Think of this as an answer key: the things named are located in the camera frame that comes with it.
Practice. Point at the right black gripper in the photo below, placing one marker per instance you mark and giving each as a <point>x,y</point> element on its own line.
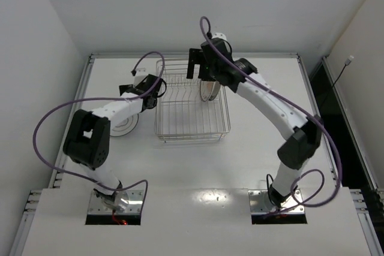
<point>196,57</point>

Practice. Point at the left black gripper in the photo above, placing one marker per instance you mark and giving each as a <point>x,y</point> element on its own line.
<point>129,89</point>

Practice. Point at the orange sunburst plate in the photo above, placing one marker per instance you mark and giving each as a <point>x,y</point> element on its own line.
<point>206,91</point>

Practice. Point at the green rimmed plate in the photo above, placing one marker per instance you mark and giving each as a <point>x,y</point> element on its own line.
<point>214,91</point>

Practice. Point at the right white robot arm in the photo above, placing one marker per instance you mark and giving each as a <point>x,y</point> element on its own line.
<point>302,136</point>

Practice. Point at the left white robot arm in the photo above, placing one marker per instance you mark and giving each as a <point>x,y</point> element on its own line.
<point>88,138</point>

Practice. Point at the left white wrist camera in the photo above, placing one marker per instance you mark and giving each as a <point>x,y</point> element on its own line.
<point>139,78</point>

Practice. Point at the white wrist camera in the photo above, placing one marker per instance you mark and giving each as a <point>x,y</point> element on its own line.
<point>219,35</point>
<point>139,78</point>

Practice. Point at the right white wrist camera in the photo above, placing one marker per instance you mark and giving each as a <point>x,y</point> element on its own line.
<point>219,35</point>

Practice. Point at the metal wire dish rack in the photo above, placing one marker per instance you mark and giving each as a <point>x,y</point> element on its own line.
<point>181,115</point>

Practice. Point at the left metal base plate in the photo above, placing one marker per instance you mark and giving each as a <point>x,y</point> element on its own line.
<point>132,202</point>

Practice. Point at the metal base plate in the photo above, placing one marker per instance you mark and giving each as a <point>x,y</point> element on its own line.
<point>260,204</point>
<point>132,202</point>

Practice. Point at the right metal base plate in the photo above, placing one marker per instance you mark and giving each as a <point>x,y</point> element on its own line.
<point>260,204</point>

